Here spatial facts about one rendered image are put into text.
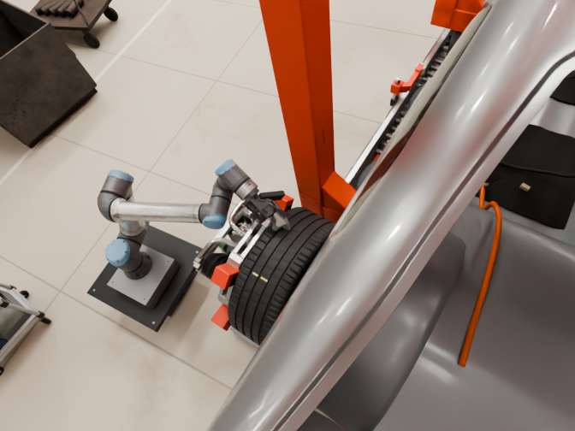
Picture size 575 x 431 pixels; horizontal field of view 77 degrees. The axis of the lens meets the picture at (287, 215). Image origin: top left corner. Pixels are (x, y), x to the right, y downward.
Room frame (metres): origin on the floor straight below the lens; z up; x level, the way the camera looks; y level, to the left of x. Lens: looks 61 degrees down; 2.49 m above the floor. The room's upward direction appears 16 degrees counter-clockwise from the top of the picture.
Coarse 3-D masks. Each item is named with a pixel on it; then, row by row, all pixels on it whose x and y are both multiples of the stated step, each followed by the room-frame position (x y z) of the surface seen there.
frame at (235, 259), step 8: (256, 224) 0.76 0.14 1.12; (264, 224) 0.75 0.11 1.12; (248, 232) 0.73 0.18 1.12; (256, 232) 0.74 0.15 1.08; (240, 240) 0.70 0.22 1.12; (248, 240) 0.71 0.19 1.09; (256, 240) 0.68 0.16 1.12; (240, 248) 0.67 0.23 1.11; (248, 248) 0.66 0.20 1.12; (232, 256) 0.64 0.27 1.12; (240, 256) 0.63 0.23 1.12; (232, 264) 0.61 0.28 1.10; (240, 264) 0.60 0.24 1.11; (232, 288) 0.54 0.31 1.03; (224, 296) 0.53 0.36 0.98
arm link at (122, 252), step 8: (120, 240) 1.16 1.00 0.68; (128, 240) 1.16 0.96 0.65; (112, 248) 1.12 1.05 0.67; (120, 248) 1.11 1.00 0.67; (128, 248) 1.10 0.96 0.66; (136, 248) 1.12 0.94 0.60; (112, 256) 1.07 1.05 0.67; (120, 256) 1.06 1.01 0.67; (128, 256) 1.06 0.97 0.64; (136, 256) 1.08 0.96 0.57; (112, 264) 1.05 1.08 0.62; (120, 264) 1.03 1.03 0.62; (128, 264) 1.03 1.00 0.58; (136, 264) 1.05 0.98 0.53
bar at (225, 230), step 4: (244, 208) 0.94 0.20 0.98; (240, 212) 0.93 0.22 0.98; (236, 216) 0.91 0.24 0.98; (236, 220) 0.90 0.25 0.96; (228, 224) 0.88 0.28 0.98; (224, 228) 0.86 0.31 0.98; (228, 228) 0.86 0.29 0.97; (220, 232) 0.85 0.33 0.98; (224, 232) 0.84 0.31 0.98; (228, 232) 0.85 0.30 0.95; (216, 236) 0.83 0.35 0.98; (220, 236) 0.83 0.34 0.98; (224, 236) 0.83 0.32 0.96; (216, 244) 0.79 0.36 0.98; (212, 248) 0.78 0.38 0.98; (208, 252) 0.76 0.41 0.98; (212, 252) 0.77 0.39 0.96; (204, 260) 0.73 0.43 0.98; (196, 264) 0.72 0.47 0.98; (200, 264) 0.71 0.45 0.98; (196, 268) 0.70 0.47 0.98; (200, 268) 0.71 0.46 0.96
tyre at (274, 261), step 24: (288, 216) 0.74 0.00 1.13; (312, 216) 0.74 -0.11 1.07; (264, 240) 0.64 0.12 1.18; (288, 240) 0.61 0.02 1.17; (312, 240) 0.59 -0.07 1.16; (264, 264) 0.55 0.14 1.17; (288, 264) 0.51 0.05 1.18; (240, 288) 0.50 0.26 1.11; (264, 288) 0.46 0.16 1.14; (288, 288) 0.43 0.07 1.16; (240, 312) 0.42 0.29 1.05; (264, 312) 0.38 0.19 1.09; (264, 336) 0.31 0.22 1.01
